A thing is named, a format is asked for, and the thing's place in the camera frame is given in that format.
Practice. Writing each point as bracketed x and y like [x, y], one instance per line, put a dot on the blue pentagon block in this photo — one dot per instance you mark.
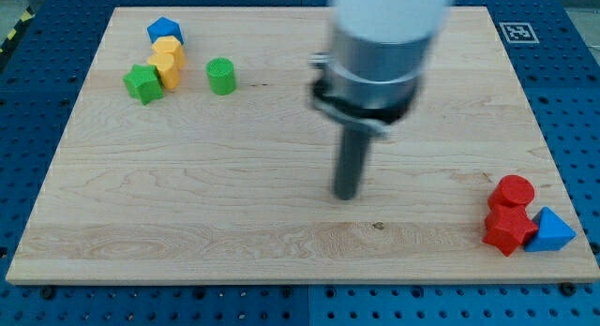
[164, 27]

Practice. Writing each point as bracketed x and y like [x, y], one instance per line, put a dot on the yellow block lower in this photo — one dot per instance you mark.
[167, 69]

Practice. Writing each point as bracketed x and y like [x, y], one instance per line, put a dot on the white fiducial marker tag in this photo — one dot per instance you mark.
[518, 33]

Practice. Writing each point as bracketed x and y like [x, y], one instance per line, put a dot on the red star block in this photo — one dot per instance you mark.
[508, 228]

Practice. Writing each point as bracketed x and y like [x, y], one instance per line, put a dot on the blue triangle block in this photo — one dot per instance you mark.
[553, 233]

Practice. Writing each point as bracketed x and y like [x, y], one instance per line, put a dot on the yellow block upper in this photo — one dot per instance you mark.
[171, 45]

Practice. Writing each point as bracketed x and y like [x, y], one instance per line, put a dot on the yellow black hazard tape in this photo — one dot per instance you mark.
[16, 33]

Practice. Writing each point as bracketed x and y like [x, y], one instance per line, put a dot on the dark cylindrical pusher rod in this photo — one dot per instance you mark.
[351, 158]

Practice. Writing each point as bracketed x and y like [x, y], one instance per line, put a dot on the red cylinder block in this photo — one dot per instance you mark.
[512, 190]

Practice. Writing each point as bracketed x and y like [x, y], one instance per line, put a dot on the green cylinder block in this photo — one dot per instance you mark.
[221, 76]

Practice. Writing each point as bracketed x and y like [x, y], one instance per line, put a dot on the light wooden board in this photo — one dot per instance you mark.
[200, 189]

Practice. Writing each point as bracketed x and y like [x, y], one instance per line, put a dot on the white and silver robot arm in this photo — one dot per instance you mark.
[374, 61]

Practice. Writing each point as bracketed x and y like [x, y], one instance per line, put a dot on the green star block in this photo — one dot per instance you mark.
[142, 82]

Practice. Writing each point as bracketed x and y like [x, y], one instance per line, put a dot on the yellow block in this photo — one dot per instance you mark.
[171, 45]
[167, 69]

